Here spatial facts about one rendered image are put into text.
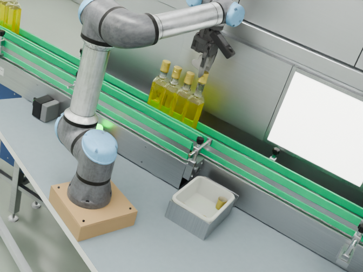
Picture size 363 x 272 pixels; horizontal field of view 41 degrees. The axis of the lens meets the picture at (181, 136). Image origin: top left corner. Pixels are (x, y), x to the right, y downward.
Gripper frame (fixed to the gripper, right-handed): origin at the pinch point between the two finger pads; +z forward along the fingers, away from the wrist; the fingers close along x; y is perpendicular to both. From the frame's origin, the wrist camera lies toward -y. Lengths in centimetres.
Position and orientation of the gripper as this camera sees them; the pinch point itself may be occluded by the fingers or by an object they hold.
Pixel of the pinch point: (204, 74)
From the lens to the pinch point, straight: 191.0
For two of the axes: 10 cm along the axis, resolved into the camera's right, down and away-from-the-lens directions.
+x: -5.0, 3.1, -8.1
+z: -2.6, 8.4, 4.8
